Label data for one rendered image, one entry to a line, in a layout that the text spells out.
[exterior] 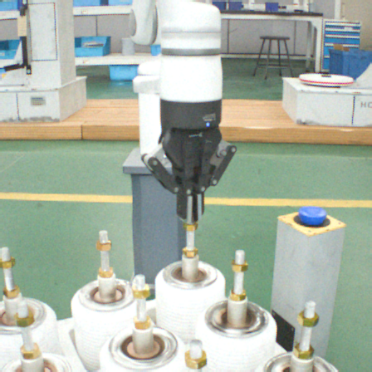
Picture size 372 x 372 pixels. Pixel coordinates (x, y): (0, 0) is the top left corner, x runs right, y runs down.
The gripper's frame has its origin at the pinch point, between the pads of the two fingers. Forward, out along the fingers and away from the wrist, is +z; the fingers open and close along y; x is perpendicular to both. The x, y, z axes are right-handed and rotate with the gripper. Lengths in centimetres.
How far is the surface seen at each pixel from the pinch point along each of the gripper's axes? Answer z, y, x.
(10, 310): 8.4, -24.3, 0.6
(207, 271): 9.8, 2.2, -0.9
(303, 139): 34, 141, 121
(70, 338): 17.3, -16.7, 3.9
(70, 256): 35, 1, 61
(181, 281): 9.8, -2.3, -1.5
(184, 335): 16.7, -3.1, -3.8
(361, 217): 35, 88, 39
